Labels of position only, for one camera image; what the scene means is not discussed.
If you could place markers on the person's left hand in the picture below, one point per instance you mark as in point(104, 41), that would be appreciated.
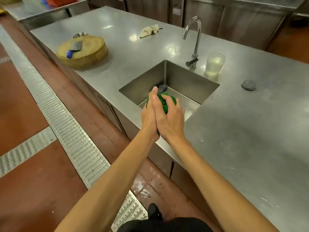
point(149, 118)

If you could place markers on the person's right hand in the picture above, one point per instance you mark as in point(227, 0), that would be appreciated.
point(171, 123)

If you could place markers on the person's left thumb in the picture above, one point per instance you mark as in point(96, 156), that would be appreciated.
point(154, 97)

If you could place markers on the person's right thumb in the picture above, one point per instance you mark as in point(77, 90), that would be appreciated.
point(160, 105)

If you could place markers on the green cleaning cloth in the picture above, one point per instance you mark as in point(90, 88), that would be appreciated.
point(164, 99)

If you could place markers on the person's left forearm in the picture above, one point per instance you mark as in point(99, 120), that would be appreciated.
point(113, 173)

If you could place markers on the person's right forearm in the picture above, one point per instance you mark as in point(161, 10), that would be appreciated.
point(212, 181)

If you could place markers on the dark sink drain strainer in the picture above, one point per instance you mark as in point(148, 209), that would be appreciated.
point(162, 88)

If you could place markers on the stainless steel sink basin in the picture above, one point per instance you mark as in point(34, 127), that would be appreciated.
point(178, 77)

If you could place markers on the clear plastic cup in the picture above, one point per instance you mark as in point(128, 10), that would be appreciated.
point(214, 66)

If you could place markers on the cream crumpled rag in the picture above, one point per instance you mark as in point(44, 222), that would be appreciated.
point(148, 30)

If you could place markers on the chrome gooseneck faucet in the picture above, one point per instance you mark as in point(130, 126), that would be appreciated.
point(197, 38)

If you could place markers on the round wooden chopping block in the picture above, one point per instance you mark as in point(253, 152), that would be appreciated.
point(84, 54)

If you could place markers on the stainless steel island counter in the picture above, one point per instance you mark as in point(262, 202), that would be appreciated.
point(241, 132)

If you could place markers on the round grey lid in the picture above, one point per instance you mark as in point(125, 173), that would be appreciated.
point(249, 84)

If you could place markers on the small metal bowl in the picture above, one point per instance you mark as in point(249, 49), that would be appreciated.
point(80, 35)

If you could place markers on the metal floor drain grate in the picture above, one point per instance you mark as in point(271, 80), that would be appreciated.
point(55, 111)

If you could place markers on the stainless steel cabinets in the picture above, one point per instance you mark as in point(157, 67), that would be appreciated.
point(217, 19)

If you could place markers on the person's black shoe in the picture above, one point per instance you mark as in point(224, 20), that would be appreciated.
point(154, 211)

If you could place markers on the person's black clothing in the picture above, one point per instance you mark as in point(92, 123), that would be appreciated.
point(166, 225)

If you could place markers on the red plastic crate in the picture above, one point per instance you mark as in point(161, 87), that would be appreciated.
point(60, 0)

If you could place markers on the stainless steel side table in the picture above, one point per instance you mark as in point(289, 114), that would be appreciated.
point(36, 10)

